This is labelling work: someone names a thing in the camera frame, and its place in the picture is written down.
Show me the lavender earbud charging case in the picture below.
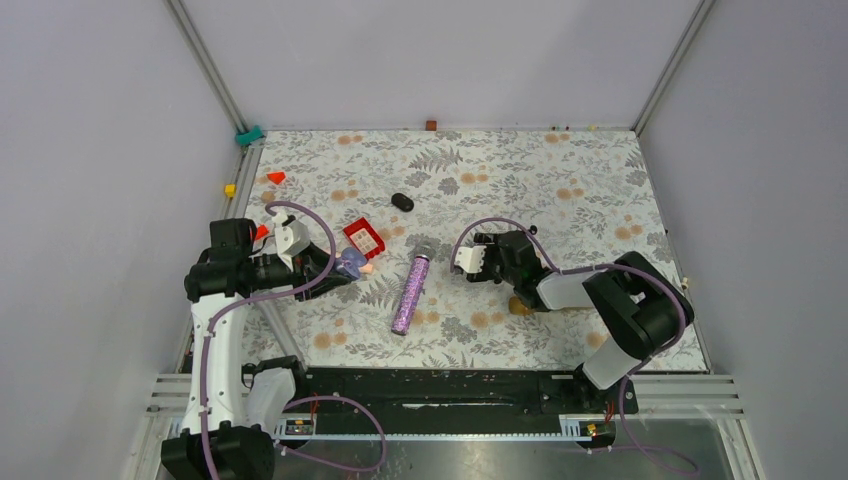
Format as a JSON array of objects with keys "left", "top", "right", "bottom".
[{"left": 334, "top": 247, "right": 368, "bottom": 280}]

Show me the floral table mat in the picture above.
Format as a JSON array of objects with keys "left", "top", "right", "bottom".
[{"left": 246, "top": 130, "right": 681, "bottom": 370}]

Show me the red rectangular block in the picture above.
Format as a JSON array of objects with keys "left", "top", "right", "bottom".
[{"left": 254, "top": 225, "right": 270, "bottom": 241}]

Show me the black oval earbud case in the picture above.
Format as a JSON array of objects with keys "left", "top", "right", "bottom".
[{"left": 390, "top": 192, "right": 415, "bottom": 213}]

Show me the purple cable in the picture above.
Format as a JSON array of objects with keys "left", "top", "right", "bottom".
[
  {"left": 450, "top": 217, "right": 704, "bottom": 477},
  {"left": 197, "top": 200, "right": 389, "bottom": 480}
]

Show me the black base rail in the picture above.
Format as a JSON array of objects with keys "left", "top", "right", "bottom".
[{"left": 248, "top": 360, "right": 641, "bottom": 442}]

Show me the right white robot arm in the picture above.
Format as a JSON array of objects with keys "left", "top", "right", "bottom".
[{"left": 452, "top": 230, "right": 694, "bottom": 412}]

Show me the red triangular block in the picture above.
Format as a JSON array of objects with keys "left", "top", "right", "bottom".
[{"left": 266, "top": 171, "right": 286, "bottom": 185}]

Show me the purple glitter microphone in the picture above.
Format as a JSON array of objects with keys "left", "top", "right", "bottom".
[{"left": 391, "top": 243, "right": 433, "bottom": 336}]

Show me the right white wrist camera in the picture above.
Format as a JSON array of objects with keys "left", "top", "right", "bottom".
[{"left": 453, "top": 245, "right": 486, "bottom": 274}]

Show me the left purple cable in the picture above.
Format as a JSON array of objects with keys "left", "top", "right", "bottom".
[{"left": 197, "top": 200, "right": 389, "bottom": 480}]

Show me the gold microphone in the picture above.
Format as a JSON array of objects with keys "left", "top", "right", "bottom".
[{"left": 508, "top": 296, "right": 534, "bottom": 316}]

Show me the teal clamp block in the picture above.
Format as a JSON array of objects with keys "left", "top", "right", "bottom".
[{"left": 234, "top": 125, "right": 264, "bottom": 147}]

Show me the red toy block tray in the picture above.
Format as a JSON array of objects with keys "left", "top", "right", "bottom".
[{"left": 342, "top": 217, "right": 386, "bottom": 260}]

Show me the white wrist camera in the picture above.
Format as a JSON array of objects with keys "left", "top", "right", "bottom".
[
  {"left": 453, "top": 245, "right": 486, "bottom": 274},
  {"left": 272, "top": 213, "right": 311, "bottom": 271}
]

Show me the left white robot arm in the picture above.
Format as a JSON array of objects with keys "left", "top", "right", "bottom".
[{"left": 161, "top": 216, "right": 367, "bottom": 479}]

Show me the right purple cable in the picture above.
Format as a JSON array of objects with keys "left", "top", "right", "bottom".
[{"left": 450, "top": 217, "right": 704, "bottom": 477}]

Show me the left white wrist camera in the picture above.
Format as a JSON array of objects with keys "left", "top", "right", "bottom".
[{"left": 272, "top": 213, "right": 311, "bottom": 271}]

